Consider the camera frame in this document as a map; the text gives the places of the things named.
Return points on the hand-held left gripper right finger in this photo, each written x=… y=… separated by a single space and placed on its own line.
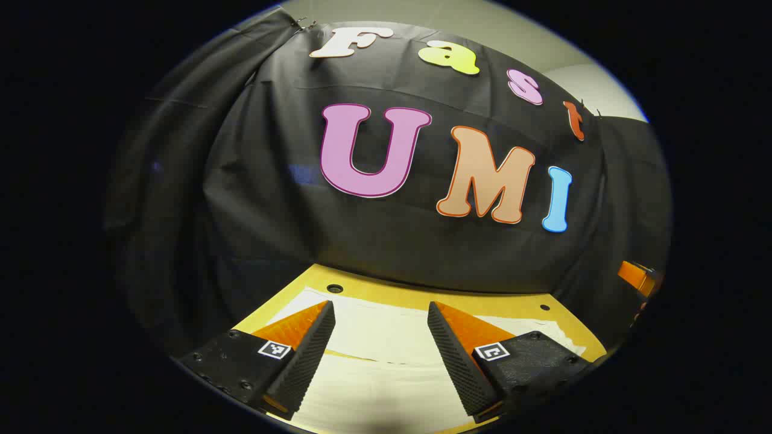
x=461 y=367

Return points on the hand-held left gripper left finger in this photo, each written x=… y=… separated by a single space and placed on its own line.
x=307 y=361

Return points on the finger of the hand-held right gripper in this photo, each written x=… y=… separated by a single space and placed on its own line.
x=634 y=276

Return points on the white jeans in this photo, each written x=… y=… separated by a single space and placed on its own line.
x=380 y=331

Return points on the black backdrop cloth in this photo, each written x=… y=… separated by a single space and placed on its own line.
x=374 y=241

